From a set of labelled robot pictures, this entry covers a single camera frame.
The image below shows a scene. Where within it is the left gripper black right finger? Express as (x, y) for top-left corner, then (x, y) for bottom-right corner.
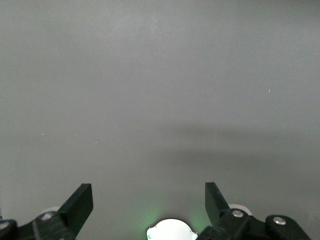
(204, 181), (313, 240)

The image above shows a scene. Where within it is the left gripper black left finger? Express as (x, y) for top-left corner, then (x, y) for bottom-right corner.
(0, 183), (94, 240)

